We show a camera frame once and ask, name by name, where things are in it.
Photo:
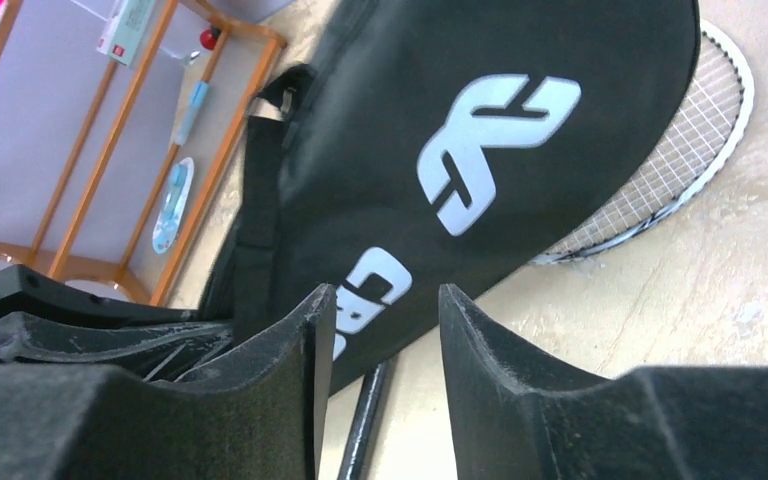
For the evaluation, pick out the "black racket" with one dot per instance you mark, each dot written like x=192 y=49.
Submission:
x=366 y=421

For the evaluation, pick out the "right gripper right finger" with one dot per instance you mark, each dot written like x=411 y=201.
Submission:
x=517 y=412

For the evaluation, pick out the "black racket bag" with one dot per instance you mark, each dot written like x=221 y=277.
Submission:
x=441 y=142

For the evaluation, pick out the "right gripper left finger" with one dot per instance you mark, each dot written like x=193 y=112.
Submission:
x=255 y=412

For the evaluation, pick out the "blue toothbrush blister pack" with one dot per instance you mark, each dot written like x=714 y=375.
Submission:
x=169 y=217

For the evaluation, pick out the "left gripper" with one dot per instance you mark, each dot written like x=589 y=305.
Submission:
x=45 y=321

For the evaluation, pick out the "wooden tiered shelf rack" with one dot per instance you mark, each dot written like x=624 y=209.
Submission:
x=86 y=144

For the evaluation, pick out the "light blue highlighter pen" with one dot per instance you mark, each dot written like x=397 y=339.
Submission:
x=191 y=112

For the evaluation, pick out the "white frame badminton racket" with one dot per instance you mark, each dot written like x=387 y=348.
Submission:
x=702 y=136

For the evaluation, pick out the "small teal white box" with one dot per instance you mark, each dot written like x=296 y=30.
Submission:
x=122 y=37

